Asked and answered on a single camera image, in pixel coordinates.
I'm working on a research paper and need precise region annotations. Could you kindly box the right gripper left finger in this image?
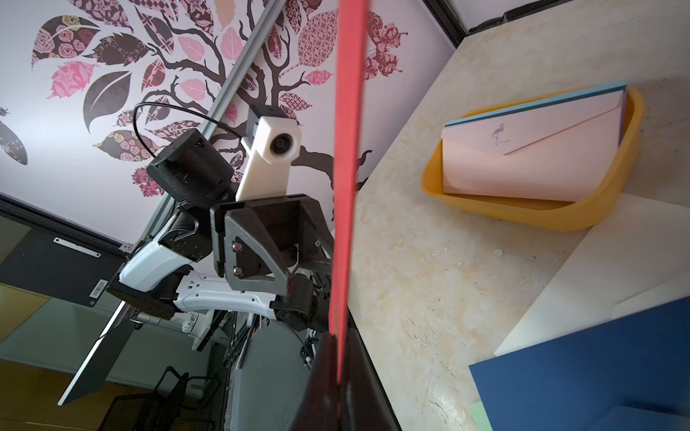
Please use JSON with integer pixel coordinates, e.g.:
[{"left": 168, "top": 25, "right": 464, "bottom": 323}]
[{"left": 290, "top": 333, "right": 340, "bottom": 431}]

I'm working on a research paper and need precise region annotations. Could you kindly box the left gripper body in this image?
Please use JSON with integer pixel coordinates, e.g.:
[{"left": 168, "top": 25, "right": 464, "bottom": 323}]
[{"left": 210, "top": 195, "right": 334, "bottom": 332}]

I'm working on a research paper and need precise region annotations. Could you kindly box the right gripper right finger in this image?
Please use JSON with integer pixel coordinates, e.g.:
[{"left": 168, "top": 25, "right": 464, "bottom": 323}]
[{"left": 340, "top": 328, "right": 401, "bottom": 430}]

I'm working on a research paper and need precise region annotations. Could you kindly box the light green envelope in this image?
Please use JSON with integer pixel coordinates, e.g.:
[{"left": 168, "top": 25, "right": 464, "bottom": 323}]
[{"left": 470, "top": 400, "right": 492, "bottom": 431}]

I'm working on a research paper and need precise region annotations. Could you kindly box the red envelope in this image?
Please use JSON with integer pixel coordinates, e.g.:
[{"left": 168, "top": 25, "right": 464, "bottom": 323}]
[{"left": 329, "top": 0, "right": 369, "bottom": 383}]

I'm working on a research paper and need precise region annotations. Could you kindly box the navy blue envelope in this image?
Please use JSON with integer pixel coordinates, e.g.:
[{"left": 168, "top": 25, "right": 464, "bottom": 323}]
[{"left": 470, "top": 298, "right": 689, "bottom": 430}]

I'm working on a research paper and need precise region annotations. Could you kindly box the yellow plastic storage box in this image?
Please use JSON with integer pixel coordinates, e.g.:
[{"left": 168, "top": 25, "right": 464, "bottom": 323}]
[{"left": 420, "top": 87, "right": 645, "bottom": 232}]

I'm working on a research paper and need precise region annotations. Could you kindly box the pink envelope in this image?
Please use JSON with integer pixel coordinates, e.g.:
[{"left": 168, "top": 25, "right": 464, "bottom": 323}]
[{"left": 441, "top": 90, "right": 625, "bottom": 202}]

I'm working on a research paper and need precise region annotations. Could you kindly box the white envelope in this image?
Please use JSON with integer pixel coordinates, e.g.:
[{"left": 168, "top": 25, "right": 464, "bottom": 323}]
[{"left": 494, "top": 194, "right": 689, "bottom": 357}]

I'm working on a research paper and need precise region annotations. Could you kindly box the light blue envelope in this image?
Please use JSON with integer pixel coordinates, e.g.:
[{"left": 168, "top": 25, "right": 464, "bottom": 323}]
[{"left": 445, "top": 81, "right": 627, "bottom": 127}]

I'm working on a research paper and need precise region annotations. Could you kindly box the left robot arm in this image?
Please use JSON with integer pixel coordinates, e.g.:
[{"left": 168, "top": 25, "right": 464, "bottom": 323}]
[{"left": 108, "top": 118, "right": 334, "bottom": 332}]

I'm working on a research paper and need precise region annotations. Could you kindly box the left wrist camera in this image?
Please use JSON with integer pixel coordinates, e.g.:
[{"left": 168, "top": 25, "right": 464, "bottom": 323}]
[{"left": 235, "top": 104, "right": 302, "bottom": 201}]

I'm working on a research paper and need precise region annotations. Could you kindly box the aluminium rail left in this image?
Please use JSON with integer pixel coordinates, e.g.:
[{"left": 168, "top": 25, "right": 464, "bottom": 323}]
[{"left": 57, "top": 0, "right": 286, "bottom": 407}]

